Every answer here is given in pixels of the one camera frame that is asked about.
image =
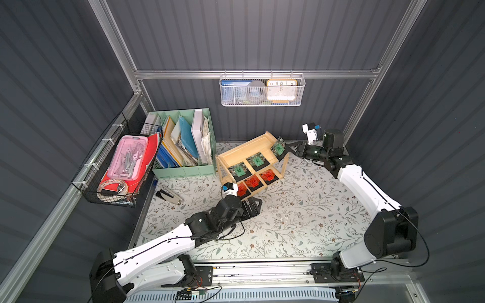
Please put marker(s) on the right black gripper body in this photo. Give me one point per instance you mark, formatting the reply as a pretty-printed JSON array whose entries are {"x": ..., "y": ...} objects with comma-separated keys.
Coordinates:
[{"x": 300, "y": 149}]

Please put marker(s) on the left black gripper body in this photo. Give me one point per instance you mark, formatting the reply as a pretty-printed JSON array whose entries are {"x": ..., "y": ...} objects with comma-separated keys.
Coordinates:
[{"x": 246, "y": 208}]

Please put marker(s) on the red tea bag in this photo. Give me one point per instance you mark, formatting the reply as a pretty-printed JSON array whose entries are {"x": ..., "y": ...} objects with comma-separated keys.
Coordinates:
[
  {"x": 243, "y": 191},
  {"x": 269, "y": 177},
  {"x": 253, "y": 183}
]

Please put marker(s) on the green tea bag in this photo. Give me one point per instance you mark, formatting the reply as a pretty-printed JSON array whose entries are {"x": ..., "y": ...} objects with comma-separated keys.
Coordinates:
[
  {"x": 257, "y": 161},
  {"x": 279, "y": 149},
  {"x": 239, "y": 171}
]

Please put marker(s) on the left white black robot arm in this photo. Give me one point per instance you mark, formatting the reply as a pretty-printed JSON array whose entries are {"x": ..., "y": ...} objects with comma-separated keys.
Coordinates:
[{"x": 164, "y": 261}]

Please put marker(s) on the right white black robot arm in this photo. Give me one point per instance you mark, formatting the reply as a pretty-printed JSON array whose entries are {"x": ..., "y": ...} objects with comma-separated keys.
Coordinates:
[{"x": 393, "y": 228}]

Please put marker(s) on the wooden two-tier shelf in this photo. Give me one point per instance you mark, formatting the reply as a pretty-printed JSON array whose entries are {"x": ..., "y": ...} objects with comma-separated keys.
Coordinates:
[{"x": 263, "y": 144}]

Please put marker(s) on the floral table mat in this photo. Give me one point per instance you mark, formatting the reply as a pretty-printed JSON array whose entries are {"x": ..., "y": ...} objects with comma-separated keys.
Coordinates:
[{"x": 306, "y": 214}]

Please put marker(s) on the black white stapler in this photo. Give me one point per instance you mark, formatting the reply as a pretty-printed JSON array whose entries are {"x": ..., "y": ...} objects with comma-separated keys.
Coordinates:
[{"x": 168, "y": 196}]

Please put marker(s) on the green file organizer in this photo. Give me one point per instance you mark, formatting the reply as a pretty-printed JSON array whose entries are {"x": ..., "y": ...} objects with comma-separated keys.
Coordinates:
[{"x": 166, "y": 123}]

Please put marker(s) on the yellow white clock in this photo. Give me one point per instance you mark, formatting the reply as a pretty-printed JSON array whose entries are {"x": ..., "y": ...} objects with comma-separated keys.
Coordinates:
[{"x": 281, "y": 90}]

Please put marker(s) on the loose paper stack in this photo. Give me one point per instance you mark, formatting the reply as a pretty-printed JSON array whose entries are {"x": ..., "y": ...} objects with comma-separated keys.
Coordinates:
[{"x": 206, "y": 144}]

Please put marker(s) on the blue books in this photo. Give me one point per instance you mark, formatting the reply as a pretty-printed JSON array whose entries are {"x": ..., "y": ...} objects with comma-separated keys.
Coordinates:
[{"x": 164, "y": 159}]

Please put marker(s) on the teal folder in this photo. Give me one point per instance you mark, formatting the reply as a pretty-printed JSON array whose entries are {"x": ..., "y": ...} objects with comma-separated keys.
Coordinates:
[{"x": 186, "y": 138}]

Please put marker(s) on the white binder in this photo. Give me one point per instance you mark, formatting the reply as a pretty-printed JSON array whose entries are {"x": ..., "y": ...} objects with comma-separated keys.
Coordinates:
[{"x": 196, "y": 130}]

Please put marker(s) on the grey tape roll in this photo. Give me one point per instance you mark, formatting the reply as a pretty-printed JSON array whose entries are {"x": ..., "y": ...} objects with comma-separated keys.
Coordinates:
[{"x": 256, "y": 92}]

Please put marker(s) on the red folder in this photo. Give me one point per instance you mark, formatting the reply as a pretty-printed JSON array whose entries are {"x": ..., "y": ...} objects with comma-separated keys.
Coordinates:
[{"x": 133, "y": 186}]

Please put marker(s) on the clear tape roll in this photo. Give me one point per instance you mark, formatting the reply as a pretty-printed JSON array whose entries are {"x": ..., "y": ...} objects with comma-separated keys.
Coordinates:
[{"x": 112, "y": 190}]

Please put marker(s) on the pink plastic case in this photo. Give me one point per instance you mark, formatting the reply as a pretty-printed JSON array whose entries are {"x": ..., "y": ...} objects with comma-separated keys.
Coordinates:
[{"x": 128, "y": 157}]

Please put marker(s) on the blue box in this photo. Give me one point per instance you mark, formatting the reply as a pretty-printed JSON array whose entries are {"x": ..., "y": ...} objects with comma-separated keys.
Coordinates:
[{"x": 234, "y": 91}]

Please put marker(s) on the white wire wall basket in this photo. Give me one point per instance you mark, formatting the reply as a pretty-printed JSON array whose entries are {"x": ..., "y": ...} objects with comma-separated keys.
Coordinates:
[{"x": 264, "y": 78}]

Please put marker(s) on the black wire basket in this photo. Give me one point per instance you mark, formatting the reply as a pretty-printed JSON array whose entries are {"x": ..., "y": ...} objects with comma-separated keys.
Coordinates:
[{"x": 89, "y": 180}]

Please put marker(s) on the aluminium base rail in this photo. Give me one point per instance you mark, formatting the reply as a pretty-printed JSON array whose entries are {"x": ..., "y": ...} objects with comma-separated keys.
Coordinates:
[{"x": 246, "y": 272}]

